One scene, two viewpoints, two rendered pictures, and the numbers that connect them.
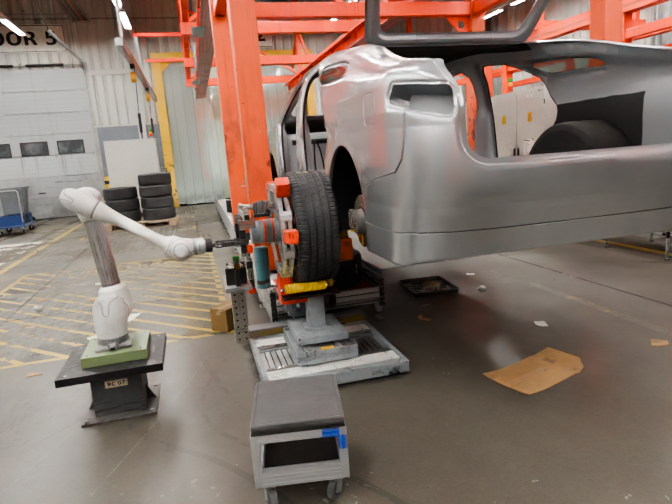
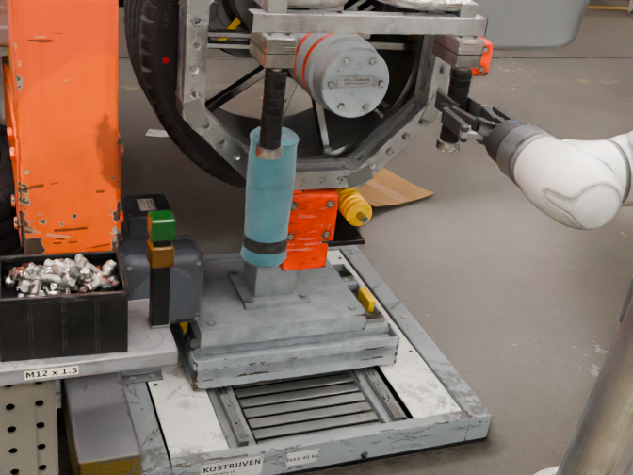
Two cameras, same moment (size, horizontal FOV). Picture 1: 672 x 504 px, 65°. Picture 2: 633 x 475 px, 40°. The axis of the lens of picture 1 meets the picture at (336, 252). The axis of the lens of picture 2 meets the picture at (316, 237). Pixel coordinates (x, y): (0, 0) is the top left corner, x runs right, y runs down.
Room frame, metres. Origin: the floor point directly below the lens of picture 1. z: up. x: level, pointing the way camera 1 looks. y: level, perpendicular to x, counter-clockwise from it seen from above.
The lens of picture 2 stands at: (3.32, 1.93, 1.30)
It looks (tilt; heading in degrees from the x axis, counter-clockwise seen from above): 27 degrees down; 261
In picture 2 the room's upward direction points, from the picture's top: 7 degrees clockwise
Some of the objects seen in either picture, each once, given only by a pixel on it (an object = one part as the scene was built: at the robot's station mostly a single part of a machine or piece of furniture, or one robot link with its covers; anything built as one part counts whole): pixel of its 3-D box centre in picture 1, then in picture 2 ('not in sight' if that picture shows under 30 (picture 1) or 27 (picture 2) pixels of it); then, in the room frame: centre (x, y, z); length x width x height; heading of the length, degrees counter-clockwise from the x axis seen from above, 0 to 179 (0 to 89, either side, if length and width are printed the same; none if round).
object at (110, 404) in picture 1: (120, 379); not in sight; (2.68, 1.22, 0.15); 0.50 x 0.50 x 0.30; 15
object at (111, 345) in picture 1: (113, 341); not in sight; (2.67, 1.22, 0.38); 0.22 x 0.18 x 0.06; 20
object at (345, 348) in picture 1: (318, 341); (276, 319); (3.11, 0.15, 0.13); 0.50 x 0.36 x 0.10; 14
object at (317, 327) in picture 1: (315, 310); (270, 253); (3.13, 0.16, 0.32); 0.40 x 0.30 x 0.28; 14
